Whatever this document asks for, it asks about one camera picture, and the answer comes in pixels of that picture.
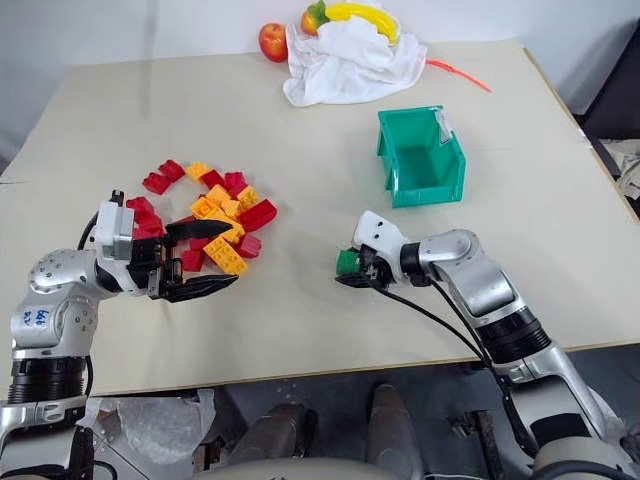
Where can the clear crumpled plastic wrap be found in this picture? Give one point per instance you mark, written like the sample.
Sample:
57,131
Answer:
150,420

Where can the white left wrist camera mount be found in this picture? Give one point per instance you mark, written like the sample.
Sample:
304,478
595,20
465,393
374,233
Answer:
114,227

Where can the long yellow toy block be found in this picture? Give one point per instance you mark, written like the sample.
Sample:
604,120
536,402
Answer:
226,255

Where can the long red toy block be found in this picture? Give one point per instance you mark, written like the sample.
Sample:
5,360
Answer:
258,215

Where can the dark rounded shape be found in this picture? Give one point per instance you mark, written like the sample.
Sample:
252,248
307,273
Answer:
390,425
272,432

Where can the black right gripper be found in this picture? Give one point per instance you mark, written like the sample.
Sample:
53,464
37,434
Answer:
381,270

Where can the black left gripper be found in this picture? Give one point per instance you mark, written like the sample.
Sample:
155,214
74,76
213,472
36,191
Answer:
150,267

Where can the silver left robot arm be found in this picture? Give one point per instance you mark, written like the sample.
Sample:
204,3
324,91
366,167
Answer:
55,300

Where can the black chair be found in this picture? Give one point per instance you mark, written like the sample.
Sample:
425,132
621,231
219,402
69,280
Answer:
617,85

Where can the yellow toy banana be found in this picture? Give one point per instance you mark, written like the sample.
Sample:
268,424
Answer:
372,15

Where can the white crumpled cloth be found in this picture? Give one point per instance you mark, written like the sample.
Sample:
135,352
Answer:
350,65

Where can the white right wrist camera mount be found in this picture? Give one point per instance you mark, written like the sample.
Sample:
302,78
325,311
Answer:
381,231

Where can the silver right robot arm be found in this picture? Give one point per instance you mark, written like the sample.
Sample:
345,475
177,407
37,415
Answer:
505,320

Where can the crumpled grey paper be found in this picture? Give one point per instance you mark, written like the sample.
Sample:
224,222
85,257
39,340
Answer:
625,167

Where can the dark metal bracket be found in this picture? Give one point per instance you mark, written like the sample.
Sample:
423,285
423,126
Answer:
475,437

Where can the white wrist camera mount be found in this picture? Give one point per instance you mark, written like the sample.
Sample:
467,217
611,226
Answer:
381,231
114,227

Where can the teal plastic bin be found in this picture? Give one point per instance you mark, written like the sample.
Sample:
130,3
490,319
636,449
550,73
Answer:
420,165

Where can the red toy apple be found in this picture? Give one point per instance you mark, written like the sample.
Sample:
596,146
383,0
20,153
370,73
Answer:
273,42

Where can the green toy block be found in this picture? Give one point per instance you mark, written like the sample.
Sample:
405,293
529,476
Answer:
348,262

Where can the orange toy peach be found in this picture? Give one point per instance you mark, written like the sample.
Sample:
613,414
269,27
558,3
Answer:
311,21

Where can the orange plastic zip tie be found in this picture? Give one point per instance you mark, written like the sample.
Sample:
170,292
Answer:
460,73

